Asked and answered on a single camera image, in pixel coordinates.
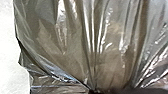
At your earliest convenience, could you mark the translucent grey trash bag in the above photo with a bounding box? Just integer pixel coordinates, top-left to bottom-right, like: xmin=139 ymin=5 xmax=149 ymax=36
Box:
xmin=12 ymin=0 xmax=168 ymax=94

